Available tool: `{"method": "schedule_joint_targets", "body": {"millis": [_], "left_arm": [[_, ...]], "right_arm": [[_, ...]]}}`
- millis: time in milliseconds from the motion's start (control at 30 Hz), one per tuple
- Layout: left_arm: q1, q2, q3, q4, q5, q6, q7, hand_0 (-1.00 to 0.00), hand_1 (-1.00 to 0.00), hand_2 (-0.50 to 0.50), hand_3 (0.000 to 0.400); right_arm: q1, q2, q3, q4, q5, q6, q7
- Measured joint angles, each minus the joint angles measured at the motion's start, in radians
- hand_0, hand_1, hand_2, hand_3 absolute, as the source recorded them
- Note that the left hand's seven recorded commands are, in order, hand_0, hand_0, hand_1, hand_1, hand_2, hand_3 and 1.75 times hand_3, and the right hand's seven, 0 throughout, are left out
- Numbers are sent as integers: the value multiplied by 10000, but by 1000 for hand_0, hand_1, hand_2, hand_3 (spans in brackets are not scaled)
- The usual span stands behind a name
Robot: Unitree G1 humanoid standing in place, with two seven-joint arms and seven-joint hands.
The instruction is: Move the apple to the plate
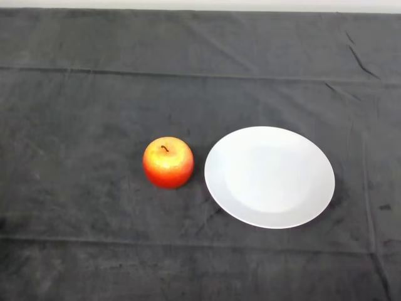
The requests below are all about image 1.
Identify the red yellow apple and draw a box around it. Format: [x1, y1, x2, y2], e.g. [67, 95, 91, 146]
[142, 136, 195, 190]

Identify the white round plate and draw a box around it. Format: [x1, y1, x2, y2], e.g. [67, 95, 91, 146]
[204, 125, 336, 230]

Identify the black cloth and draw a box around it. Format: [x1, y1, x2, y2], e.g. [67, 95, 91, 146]
[0, 8, 401, 301]

